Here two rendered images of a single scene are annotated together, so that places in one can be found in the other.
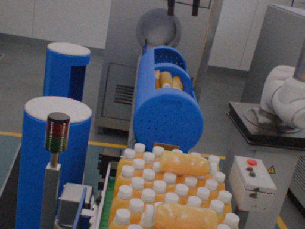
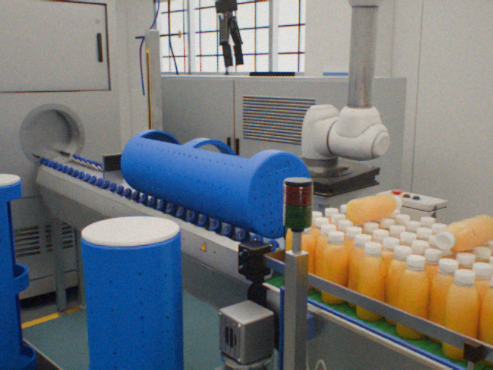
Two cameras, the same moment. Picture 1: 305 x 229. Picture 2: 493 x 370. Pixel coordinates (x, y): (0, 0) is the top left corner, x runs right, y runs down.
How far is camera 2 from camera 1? 102 cm
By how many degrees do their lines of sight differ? 34
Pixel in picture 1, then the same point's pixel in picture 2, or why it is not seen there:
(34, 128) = (130, 262)
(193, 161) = (385, 199)
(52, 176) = (304, 263)
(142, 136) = (258, 219)
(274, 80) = (320, 122)
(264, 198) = (441, 214)
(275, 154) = (344, 202)
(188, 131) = not seen: hidden behind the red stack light
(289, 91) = (356, 122)
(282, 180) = not seen: hidden behind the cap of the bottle
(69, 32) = not seen: outside the picture
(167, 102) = (274, 165)
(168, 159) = (367, 205)
